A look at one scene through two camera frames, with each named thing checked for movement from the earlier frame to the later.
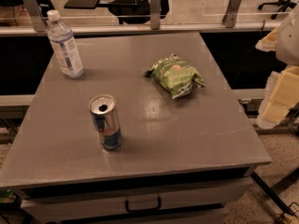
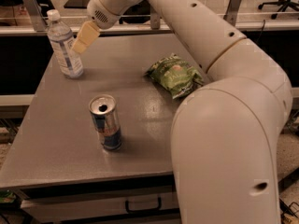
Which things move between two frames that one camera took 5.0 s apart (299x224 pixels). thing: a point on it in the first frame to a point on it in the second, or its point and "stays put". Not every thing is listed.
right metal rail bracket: (234, 2) stays put
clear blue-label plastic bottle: (64, 47) stays put
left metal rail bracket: (35, 10) stays put
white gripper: (289, 42) to (100, 13)
